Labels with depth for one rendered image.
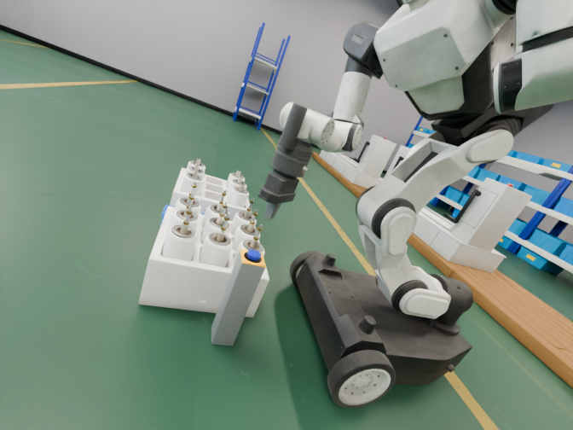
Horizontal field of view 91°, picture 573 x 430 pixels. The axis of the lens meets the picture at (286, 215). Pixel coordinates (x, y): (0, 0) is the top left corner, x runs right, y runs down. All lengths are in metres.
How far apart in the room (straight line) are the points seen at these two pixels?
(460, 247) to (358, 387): 1.90
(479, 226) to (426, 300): 1.63
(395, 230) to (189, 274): 0.65
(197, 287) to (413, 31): 0.92
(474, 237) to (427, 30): 2.13
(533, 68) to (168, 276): 0.95
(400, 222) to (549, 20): 0.53
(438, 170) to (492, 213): 1.82
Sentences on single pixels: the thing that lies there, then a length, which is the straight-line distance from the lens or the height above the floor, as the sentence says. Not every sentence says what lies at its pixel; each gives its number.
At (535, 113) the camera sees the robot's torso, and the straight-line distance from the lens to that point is 1.10.
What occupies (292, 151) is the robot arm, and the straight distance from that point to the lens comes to 0.66.
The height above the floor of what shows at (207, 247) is 0.23.
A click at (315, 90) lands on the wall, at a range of 7.50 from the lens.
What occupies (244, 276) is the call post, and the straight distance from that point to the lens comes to 0.81.
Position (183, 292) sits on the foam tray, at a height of 0.08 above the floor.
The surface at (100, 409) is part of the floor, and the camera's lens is 0.85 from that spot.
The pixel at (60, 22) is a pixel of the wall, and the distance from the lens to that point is 7.81.
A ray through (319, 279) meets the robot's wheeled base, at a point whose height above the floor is 0.19.
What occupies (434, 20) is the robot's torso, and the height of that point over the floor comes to 1.00.
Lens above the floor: 0.73
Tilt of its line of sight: 20 degrees down
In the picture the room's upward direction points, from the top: 23 degrees clockwise
